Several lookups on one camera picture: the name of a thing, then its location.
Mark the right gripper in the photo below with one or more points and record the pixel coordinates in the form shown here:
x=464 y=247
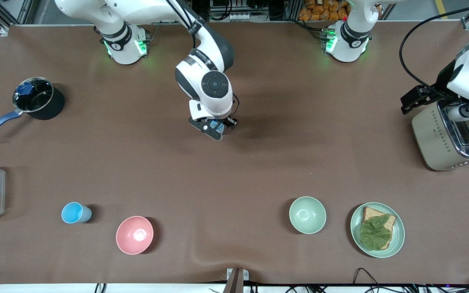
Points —
x=230 y=121

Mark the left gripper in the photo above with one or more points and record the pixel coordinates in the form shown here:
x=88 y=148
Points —
x=443 y=84

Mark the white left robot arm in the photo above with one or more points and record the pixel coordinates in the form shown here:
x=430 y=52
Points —
x=348 y=38

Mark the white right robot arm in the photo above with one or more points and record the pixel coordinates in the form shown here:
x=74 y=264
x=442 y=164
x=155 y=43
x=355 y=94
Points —
x=214 y=85

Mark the beige metal toaster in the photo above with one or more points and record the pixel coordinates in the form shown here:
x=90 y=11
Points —
x=434 y=138

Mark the brown table cloth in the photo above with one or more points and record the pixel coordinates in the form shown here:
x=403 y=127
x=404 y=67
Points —
x=259 y=171

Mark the white power strip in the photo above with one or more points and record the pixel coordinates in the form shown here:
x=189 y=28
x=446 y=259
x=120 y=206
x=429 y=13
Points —
x=240 y=17

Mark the brown bread slice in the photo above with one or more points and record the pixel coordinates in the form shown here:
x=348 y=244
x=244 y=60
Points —
x=381 y=213

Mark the orange snack packets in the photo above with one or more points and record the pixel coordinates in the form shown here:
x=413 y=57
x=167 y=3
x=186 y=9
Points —
x=324 y=10

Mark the pale green bowl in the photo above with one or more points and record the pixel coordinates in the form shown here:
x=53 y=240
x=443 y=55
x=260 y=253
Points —
x=307 y=215

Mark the pink bowl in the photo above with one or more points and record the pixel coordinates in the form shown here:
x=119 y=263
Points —
x=134 y=235

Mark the green lettuce leaf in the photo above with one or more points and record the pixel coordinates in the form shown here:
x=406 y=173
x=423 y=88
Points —
x=375 y=234

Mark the pale green plate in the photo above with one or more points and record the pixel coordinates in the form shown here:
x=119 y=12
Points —
x=397 y=240

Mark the metal table clamp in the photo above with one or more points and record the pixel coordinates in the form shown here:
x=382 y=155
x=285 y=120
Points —
x=234 y=280

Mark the light blue plastic cup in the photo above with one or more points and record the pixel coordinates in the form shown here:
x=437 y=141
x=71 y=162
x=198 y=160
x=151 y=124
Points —
x=73 y=213

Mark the glass lid with blue knob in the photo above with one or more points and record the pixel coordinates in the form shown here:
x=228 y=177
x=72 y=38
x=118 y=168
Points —
x=35 y=95

